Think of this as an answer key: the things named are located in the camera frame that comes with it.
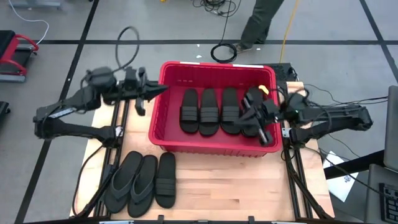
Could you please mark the red frame black bench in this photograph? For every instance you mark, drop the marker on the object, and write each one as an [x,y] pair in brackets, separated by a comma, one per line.
[6,40]

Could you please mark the red plastic bin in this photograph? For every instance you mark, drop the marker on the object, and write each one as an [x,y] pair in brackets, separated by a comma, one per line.
[174,74]

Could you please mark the silver mounting bracket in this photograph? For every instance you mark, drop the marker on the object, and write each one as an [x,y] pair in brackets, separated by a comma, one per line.
[286,132]

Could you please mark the black flip-flop sandal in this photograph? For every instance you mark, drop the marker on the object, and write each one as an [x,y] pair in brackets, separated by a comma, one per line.
[127,165]
[146,168]

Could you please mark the person's leg and shoe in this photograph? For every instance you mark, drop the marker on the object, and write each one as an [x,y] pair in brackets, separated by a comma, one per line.
[261,21]

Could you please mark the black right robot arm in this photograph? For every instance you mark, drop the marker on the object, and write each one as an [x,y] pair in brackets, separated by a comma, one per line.
[342,118]

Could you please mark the grey computer monitor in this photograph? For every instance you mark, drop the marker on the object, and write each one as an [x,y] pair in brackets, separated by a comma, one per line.
[391,124]

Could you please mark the black controller box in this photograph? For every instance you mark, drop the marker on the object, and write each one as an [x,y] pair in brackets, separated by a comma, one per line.
[284,71]

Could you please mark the black floor equipment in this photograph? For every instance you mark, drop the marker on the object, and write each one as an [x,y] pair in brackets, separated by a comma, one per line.
[3,107]

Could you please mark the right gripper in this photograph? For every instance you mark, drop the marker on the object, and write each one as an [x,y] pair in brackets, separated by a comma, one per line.
[269,110]

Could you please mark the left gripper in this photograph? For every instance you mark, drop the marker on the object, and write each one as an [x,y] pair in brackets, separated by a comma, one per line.
[130,88]

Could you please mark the black table clamp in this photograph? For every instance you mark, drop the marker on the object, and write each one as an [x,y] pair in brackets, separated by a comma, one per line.
[160,219]
[251,219]

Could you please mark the grey equipment base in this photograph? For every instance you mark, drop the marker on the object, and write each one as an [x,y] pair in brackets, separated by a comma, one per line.
[34,3]

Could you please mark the black computer keyboard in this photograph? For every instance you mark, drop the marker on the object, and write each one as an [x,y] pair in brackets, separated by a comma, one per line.
[390,202]

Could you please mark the white paper sheet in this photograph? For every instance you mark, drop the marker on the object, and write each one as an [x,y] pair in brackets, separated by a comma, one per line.
[342,186]

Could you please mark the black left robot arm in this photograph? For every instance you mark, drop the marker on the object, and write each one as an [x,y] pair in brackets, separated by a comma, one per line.
[77,130]

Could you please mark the grey desk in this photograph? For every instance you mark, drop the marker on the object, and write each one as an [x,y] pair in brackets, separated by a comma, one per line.
[373,199]

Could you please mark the black aluminium frame rail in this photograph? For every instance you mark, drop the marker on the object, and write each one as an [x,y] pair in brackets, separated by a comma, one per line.
[109,161]
[292,174]

